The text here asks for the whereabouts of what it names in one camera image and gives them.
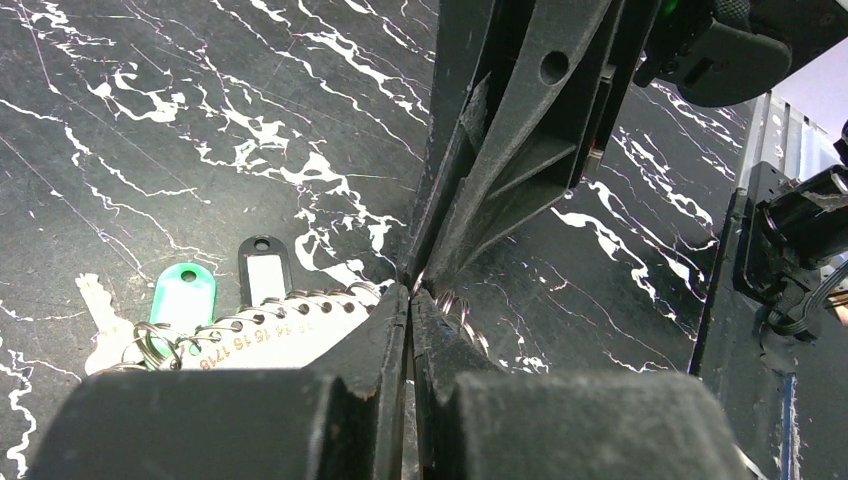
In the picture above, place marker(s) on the key with black tag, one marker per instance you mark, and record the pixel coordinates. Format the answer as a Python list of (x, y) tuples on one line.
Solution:
[(264, 269)]

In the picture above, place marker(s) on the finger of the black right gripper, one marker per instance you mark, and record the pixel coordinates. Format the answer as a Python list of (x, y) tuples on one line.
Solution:
[(476, 46), (558, 106)]

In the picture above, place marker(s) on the key with green tag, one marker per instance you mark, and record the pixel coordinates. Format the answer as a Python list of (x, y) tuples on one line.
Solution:
[(183, 300)]

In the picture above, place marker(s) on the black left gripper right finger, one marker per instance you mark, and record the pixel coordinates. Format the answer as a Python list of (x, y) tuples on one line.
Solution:
[(476, 421)]

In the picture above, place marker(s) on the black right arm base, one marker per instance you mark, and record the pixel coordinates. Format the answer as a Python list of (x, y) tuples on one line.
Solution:
[(790, 231)]

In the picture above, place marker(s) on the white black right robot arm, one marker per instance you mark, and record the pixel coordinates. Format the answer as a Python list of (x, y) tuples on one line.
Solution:
[(722, 53)]

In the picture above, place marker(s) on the aluminium frame rail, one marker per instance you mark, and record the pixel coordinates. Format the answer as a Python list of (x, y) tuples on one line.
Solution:
[(782, 136)]

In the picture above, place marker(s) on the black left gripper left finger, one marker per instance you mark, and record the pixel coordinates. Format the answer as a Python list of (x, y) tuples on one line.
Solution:
[(339, 417)]

